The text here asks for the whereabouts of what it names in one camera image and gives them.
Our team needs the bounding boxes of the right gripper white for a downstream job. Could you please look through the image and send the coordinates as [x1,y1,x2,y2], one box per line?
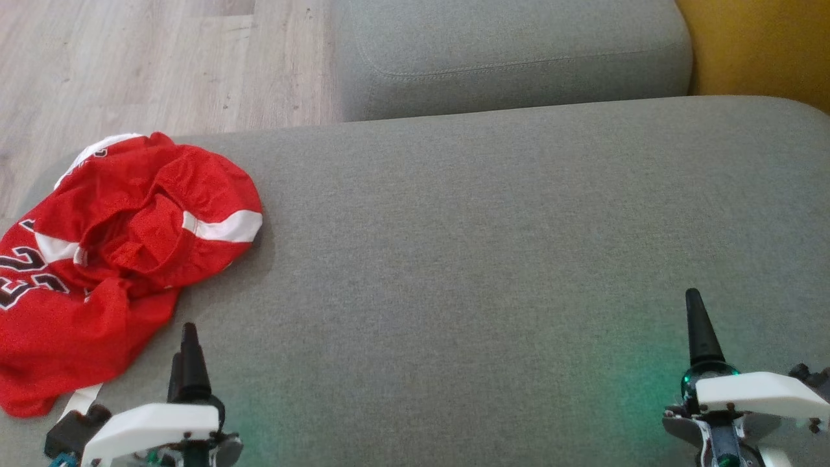
[663,289,830,467]

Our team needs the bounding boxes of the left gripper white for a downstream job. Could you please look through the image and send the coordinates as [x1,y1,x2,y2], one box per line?
[81,322,244,467]

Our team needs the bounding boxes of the red Bulls jersey white sleeves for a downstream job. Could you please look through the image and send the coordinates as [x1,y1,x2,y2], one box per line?
[0,132,185,419]

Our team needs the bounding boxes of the grey sofa seat cushion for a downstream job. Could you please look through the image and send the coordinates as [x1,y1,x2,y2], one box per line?
[0,95,830,467]

